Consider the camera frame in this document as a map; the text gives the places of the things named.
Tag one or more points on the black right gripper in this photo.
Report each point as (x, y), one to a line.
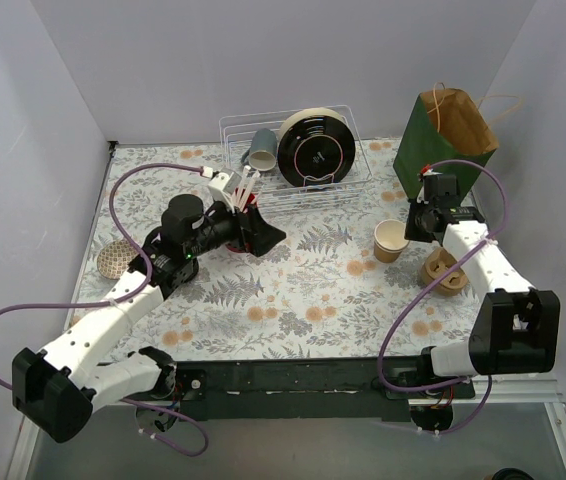
(412, 226)

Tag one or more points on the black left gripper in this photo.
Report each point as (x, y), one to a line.
(242, 230)

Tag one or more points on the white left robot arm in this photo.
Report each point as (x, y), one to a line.
(60, 386)

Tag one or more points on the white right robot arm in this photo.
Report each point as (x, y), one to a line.
(516, 329)

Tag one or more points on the brown paper cup stack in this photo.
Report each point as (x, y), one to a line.
(389, 240)

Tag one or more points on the cardboard cup carrier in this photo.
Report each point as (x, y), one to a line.
(436, 266)

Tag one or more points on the red ribbed straw holder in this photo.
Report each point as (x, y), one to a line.
(243, 243)

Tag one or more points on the white wrapped straw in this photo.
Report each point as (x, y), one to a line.
(242, 186)
(248, 189)

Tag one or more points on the grey ceramic mug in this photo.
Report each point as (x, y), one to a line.
(262, 153)

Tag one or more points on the green paper bag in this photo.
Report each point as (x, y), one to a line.
(445, 124)

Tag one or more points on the black round plate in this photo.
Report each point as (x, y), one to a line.
(315, 147)

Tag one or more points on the patterned small bowl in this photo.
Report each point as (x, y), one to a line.
(113, 260)

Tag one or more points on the white wire dish rack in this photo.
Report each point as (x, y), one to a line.
(274, 194)

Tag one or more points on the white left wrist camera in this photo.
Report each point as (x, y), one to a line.
(222, 187)

